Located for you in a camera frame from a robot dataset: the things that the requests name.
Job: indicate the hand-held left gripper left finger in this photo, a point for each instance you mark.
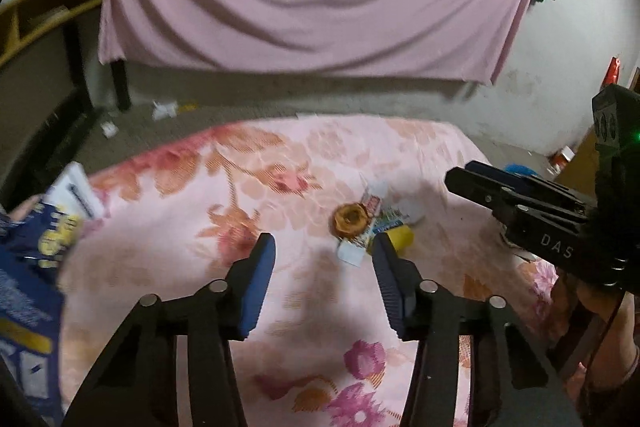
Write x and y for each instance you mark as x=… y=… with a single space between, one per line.
x=257 y=284

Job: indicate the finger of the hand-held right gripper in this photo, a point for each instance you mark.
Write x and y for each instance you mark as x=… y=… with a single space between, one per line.
x=500 y=171
x=500 y=194

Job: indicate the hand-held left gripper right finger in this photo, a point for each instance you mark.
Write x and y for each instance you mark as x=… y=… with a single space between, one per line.
x=387 y=287

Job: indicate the blue plastic bucket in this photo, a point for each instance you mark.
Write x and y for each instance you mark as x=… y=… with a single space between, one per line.
x=517 y=169

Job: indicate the small white wrapper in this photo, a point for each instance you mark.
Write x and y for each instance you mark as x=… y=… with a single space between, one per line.
x=351 y=253

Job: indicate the blue and white wrapper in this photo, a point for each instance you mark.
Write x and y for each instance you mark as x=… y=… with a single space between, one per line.
x=402 y=214

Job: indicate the white and red wrapper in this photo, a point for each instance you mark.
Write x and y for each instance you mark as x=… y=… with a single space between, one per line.
x=375 y=202

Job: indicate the person's right forearm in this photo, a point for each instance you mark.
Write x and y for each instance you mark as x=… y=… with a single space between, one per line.
x=615 y=392

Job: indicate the person's right hand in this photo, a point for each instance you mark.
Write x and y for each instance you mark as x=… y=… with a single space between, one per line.
x=590 y=307

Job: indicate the red cardboard box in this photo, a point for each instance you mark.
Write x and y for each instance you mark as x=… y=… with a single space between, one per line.
x=562 y=158

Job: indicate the wooden cabinet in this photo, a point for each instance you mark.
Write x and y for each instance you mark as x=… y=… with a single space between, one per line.
x=582 y=157

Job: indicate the pink floral blanket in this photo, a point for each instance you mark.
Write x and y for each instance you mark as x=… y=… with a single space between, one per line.
x=300 y=147

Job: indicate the red hanging decoration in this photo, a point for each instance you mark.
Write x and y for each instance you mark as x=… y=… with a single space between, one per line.
x=611 y=71

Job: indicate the crumpled white paper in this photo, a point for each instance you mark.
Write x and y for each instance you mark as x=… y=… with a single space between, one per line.
x=164 y=110

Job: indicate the white carton box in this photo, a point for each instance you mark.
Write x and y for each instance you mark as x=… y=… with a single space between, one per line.
x=75 y=192

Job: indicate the small white paper piece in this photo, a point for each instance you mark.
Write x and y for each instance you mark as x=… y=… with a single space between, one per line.
x=108 y=129

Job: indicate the blue and yellow snack packet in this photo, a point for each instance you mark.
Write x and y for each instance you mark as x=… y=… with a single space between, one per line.
x=30 y=287

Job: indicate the black table leg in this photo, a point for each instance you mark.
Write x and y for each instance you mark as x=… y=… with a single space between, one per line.
x=121 y=84

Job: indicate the wooden shelf unit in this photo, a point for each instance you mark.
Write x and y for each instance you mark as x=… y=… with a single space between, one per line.
x=45 y=7

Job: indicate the dark metal frame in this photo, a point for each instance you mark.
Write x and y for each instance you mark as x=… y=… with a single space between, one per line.
x=55 y=147

